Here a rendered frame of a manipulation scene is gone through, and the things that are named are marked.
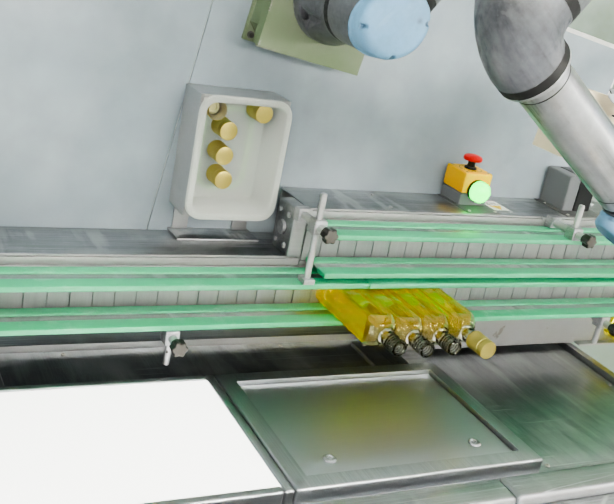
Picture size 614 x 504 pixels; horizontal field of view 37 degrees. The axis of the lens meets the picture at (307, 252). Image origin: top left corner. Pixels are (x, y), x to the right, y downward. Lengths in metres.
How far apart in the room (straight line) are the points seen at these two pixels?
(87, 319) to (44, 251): 0.13
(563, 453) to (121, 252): 0.86
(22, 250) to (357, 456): 0.63
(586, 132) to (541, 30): 0.18
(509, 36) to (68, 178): 0.86
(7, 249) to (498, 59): 0.85
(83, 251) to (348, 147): 0.57
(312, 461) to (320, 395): 0.21
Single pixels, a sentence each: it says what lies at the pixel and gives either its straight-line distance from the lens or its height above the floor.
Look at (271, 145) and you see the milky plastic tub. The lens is 1.69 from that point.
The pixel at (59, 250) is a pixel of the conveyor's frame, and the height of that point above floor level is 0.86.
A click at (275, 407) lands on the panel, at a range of 1.58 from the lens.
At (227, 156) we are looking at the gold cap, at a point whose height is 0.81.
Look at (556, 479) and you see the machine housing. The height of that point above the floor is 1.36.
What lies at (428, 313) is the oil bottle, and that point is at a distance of 1.68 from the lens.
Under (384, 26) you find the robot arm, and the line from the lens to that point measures 1.45.
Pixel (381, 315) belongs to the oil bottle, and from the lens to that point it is 1.61.
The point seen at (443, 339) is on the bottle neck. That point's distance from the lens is 1.64.
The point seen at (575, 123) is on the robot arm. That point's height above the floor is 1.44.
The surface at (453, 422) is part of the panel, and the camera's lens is 1.67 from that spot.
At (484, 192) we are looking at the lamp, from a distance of 1.92.
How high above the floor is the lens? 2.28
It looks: 55 degrees down
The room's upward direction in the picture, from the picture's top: 132 degrees clockwise
